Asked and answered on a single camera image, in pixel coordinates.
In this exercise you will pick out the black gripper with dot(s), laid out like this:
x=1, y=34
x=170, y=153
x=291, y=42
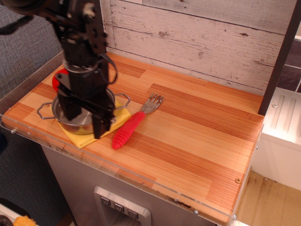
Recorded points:
x=86, y=88

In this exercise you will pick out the stainless steel pot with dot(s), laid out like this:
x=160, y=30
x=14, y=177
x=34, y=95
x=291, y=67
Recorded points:
x=82, y=124

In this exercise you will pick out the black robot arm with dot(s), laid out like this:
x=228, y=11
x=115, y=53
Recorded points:
x=79, y=28

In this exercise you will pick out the yellow folded cloth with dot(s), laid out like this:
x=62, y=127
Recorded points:
x=80, y=141

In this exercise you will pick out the clear acrylic edge guard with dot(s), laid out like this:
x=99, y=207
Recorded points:
x=198, y=165

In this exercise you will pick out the red toy tomato slice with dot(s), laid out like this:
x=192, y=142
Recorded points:
x=56, y=83

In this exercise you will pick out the grey toy fridge cabinet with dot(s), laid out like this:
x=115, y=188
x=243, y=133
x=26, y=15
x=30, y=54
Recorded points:
x=78, y=173

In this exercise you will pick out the silver dispenser panel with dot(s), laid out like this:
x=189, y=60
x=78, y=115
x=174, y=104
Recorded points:
x=115, y=210

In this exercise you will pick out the red-handled metal fork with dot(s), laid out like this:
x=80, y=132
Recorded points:
x=124, y=133

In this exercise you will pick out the dark right cabinet post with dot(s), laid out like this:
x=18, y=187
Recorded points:
x=281, y=59

